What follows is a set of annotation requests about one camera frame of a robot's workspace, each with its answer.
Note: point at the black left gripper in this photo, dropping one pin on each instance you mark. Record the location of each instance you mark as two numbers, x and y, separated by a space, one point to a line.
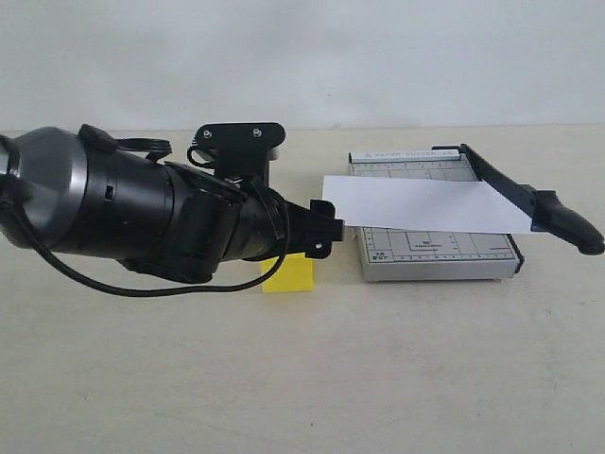
267 223

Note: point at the white paper strip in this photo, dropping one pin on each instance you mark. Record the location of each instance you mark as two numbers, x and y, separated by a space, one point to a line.
423 205

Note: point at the yellow foam cube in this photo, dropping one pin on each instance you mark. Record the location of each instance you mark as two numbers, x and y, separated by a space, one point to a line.
296 274

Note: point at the black cutter blade lever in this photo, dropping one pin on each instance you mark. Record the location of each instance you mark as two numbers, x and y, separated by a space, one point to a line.
547 213

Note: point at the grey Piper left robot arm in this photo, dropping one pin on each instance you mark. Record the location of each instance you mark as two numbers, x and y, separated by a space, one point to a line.
89 193

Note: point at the grey paper cutter base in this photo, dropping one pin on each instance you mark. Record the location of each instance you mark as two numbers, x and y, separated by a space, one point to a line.
399 255

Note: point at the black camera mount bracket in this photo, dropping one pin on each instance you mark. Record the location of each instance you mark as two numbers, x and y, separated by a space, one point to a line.
237 150

